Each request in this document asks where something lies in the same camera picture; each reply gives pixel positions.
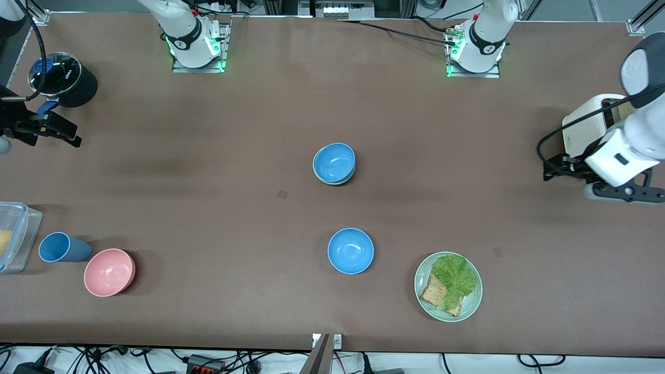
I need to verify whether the green lettuce leaf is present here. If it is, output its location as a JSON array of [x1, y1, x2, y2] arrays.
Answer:
[[432, 254, 478, 311]]

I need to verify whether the brown bread slice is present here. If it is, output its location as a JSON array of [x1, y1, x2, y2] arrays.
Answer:
[[419, 271, 463, 318]]

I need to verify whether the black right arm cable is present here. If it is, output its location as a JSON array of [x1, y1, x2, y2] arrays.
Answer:
[[15, 0, 48, 102]]

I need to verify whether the black pot with glass lid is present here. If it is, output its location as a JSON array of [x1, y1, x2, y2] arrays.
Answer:
[[28, 52, 99, 116]]

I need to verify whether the pink bowl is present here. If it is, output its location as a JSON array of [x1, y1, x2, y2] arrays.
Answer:
[[84, 248, 137, 298]]

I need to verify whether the black braided table cable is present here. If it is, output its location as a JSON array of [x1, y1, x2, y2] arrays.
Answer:
[[337, 18, 461, 45]]

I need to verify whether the green plate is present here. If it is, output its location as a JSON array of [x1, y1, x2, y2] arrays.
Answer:
[[414, 251, 484, 323]]

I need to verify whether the cream toaster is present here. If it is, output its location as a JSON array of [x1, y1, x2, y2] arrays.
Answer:
[[562, 93, 639, 175]]

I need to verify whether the blue cup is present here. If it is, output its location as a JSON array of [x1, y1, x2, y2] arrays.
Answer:
[[38, 232, 93, 263]]

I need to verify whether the grey metal post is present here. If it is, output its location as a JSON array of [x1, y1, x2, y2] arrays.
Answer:
[[300, 333, 331, 374]]

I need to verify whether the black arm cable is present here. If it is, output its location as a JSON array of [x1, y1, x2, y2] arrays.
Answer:
[[15, 0, 48, 102], [536, 88, 665, 173]]

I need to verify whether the clear plastic container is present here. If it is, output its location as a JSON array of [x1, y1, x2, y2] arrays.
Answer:
[[0, 201, 43, 274]]

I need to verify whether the green bowl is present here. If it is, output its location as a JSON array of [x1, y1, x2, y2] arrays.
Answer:
[[313, 151, 357, 186]]

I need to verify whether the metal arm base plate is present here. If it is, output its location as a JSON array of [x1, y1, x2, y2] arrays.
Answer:
[[172, 22, 231, 74], [446, 25, 501, 79]]

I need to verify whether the black looped floor cable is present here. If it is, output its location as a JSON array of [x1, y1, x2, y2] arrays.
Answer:
[[516, 354, 567, 368]]

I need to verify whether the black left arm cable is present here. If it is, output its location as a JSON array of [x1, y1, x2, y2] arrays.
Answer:
[[536, 88, 665, 173]]

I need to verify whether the blue bowl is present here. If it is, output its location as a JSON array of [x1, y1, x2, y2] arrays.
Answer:
[[327, 228, 375, 275], [314, 143, 357, 183]]

